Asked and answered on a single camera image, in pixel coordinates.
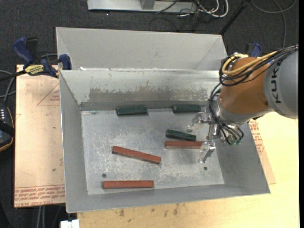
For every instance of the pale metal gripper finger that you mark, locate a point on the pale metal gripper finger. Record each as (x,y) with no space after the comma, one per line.
(198,122)
(207,151)

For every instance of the dark green flat block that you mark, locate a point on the dark green flat block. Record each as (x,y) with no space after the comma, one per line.
(131,110)
(180,135)
(186,108)

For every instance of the red-brown flat block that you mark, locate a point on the red-brown flat block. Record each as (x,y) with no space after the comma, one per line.
(183,144)
(136,154)
(128,184)

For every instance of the grey metal bin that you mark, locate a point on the grey metal bin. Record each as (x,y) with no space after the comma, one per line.
(133,136)

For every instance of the brown cardboard board red print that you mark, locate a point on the brown cardboard board red print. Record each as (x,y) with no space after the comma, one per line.
(38,139)

